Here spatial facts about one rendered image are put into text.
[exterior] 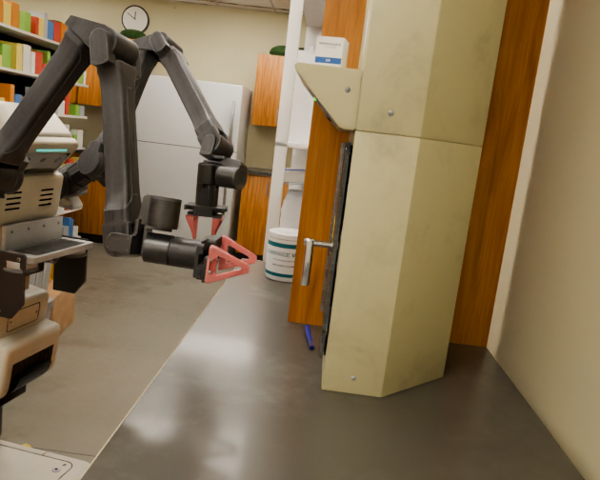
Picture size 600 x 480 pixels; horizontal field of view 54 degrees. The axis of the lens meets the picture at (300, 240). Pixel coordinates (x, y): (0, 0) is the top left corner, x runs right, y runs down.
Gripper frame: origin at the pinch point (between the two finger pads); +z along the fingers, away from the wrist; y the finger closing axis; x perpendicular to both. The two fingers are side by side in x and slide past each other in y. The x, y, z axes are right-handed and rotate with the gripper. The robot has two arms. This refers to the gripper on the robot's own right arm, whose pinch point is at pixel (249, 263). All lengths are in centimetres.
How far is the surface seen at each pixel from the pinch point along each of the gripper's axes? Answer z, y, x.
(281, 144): -7, 110, -22
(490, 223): 51, 31, -12
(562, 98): 58, 22, -41
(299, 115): -3, 137, -35
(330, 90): 10.2, -6.3, -32.8
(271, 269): 0, 71, 16
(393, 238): 25.1, -5.8, -9.8
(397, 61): 20.4, -6.3, -39.1
